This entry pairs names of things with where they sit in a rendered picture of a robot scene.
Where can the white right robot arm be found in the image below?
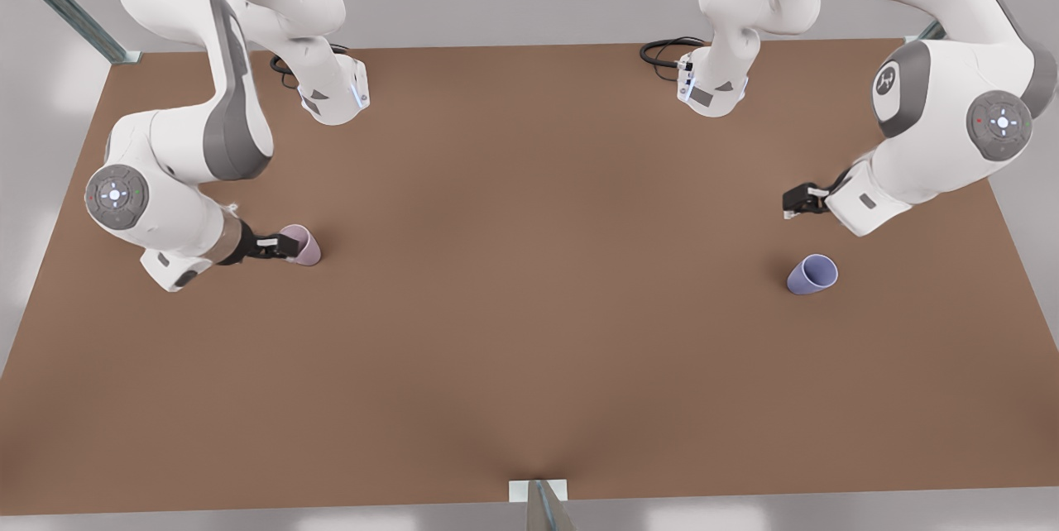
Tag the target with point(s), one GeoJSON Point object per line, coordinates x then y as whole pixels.
{"type": "Point", "coordinates": [182, 134]}

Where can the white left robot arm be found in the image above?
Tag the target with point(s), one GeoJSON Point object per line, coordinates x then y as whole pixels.
{"type": "Point", "coordinates": [935, 117]}

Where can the pink cup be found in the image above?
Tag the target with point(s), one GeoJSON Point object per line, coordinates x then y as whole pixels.
{"type": "Point", "coordinates": [304, 246]}

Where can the purple cup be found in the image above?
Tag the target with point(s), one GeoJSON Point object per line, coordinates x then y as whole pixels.
{"type": "Point", "coordinates": [812, 275]}

